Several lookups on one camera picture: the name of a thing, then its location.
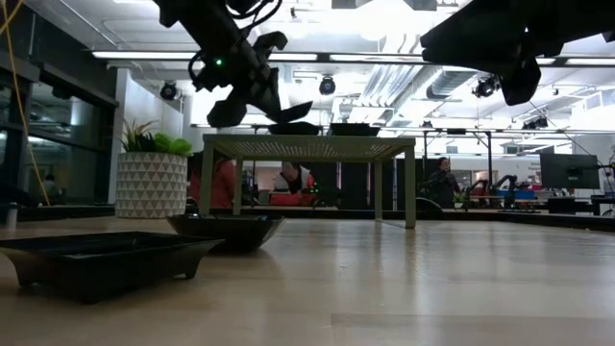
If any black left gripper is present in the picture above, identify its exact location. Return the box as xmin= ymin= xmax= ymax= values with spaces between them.
xmin=193 ymin=30 xmax=290 ymax=130

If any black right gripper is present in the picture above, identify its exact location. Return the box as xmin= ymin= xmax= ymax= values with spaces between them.
xmin=419 ymin=0 xmax=567 ymax=108

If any black leaf-shaped mini plate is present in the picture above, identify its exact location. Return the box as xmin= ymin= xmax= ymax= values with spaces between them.
xmin=275 ymin=100 xmax=314 ymax=124
xmin=267 ymin=121 xmax=322 ymax=136
xmin=165 ymin=212 xmax=285 ymax=255

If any black small square mini plate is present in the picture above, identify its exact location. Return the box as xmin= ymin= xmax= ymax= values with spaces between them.
xmin=0 ymin=231 xmax=225 ymax=306
xmin=329 ymin=123 xmax=369 ymax=137

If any black wavy square mini plate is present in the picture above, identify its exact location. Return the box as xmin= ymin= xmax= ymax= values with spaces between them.
xmin=335 ymin=122 xmax=382 ymax=137

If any green perforated metal shelf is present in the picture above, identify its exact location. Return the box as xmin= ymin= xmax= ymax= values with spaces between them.
xmin=199 ymin=133 xmax=418 ymax=230

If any person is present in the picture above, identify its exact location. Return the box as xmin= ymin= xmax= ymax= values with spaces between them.
xmin=40 ymin=173 xmax=62 ymax=206
xmin=421 ymin=156 xmax=463 ymax=210
xmin=267 ymin=161 xmax=317 ymax=208
xmin=187 ymin=152 xmax=237 ymax=211

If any succulent in white pot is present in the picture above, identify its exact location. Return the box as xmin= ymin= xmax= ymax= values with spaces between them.
xmin=116 ymin=119 xmax=194 ymax=220

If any black computer monitor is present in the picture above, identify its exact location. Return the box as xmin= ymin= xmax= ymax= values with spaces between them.
xmin=539 ymin=152 xmax=602 ymax=190

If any small white cylinder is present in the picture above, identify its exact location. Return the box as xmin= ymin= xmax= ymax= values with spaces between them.
xmin=4 ymin=204 xmax=20 ymax=232

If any yellow hanging cable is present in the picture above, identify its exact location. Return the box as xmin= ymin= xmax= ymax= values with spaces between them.
xmin=0 ymin=0 xmax=53 ymax=208

